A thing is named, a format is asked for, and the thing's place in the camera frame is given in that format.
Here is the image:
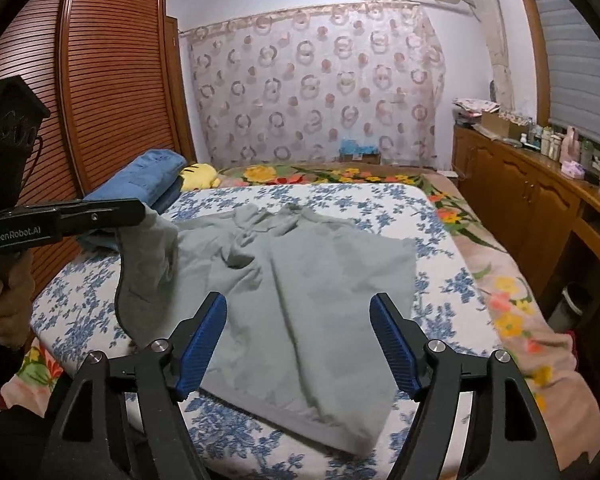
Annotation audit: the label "pink bottle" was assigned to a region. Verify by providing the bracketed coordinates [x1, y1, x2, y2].
[559, 126, 580, 164]

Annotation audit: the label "brown wooden cabinet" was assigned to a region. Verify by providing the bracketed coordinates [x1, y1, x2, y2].
[452, 127, 600, 315]

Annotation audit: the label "yellow plush toy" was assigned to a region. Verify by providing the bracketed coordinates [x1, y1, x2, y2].
[180, 164, 221, 192]

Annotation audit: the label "cardboard box on cabinet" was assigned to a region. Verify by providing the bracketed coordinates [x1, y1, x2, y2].
[480, 112, 528, 140]

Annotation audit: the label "grey pants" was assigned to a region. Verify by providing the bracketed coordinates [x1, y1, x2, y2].
[116, 204, 417, 455]

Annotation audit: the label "folded blue jeans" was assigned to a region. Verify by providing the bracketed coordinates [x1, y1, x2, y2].
[84, 150, 187, 214]

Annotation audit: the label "grey window blind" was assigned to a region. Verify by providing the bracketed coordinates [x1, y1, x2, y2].
[534, 0, 600, 144]

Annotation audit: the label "blue item on box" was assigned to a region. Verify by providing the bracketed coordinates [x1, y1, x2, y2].
[339, 139, 379, 160]

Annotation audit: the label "blue floral white bedspread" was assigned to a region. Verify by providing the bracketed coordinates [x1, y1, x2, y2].
[32, 183, 498, 479]

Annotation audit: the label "left hand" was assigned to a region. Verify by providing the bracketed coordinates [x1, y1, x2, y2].
[0, 250, 35, 350]

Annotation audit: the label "pink circle patterned curtain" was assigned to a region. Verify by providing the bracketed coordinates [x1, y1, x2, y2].
[186, 0, 445, 167]

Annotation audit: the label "brown louvered wardrobe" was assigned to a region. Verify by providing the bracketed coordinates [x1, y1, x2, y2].
[0, 0, 197, 302]

